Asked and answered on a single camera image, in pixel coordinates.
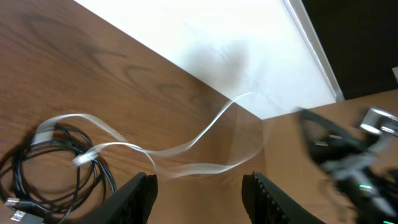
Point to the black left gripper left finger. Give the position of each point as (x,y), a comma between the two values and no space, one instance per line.
(131,204)

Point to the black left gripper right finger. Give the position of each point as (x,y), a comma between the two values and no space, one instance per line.
(266,203)

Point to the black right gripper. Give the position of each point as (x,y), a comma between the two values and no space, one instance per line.
(347,160)

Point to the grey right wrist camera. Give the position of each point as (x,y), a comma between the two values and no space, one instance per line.
(377,121)

